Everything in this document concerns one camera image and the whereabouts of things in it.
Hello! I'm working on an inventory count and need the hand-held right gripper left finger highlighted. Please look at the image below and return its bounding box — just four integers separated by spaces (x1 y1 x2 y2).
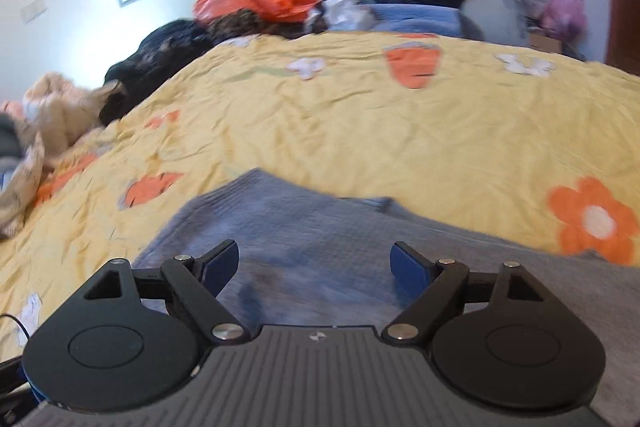
80 239 251 349

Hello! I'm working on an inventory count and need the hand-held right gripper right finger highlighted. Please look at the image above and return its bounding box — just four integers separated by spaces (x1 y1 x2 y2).
381 241 544 349

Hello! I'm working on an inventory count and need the yellow flower print blanket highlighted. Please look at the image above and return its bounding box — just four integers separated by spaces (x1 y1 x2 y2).
0 29 640 360

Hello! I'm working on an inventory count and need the black patterned garment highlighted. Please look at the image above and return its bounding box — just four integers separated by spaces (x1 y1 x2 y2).
102 19 217 128

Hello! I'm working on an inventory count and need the beige fluffy garment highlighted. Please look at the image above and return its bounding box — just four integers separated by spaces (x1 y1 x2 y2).
0 72 122 239

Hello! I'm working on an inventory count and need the leopard print garment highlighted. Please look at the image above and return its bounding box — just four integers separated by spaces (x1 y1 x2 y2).
205 7 302 40

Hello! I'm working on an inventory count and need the light blue knit cloth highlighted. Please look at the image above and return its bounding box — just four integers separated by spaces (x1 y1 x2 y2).
367 2 464 36

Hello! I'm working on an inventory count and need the white crumpled plastic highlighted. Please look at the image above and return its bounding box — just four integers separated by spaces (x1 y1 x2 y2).
320 0 374 30

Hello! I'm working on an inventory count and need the brown cardboard box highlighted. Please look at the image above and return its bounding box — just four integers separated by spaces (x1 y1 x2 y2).
527 31 567 54

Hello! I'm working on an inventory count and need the clear plastic bag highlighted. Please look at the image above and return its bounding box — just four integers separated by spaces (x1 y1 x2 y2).
460 0 532 44

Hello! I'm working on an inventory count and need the purple plastic bag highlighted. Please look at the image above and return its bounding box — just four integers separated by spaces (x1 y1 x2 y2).
540 0 589 40

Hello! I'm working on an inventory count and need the black cable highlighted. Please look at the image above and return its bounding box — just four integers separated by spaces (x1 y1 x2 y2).
0 314 34 344

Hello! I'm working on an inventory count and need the white wall switch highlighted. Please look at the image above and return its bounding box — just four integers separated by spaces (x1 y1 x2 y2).
19 0 49 26

